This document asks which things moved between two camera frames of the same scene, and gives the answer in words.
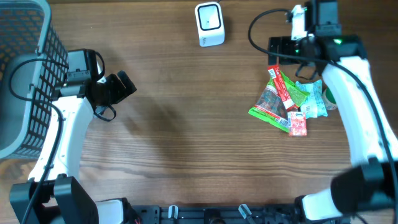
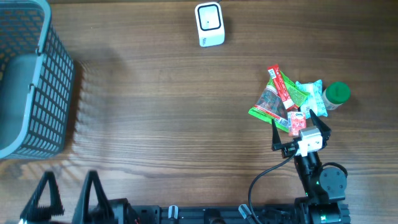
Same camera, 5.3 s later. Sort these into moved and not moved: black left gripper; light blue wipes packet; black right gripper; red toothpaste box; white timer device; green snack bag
Moved: black left gripper; black right gripper
Not moved: red toothpaste box; light blue wipes packet; white timer device; green snack bag
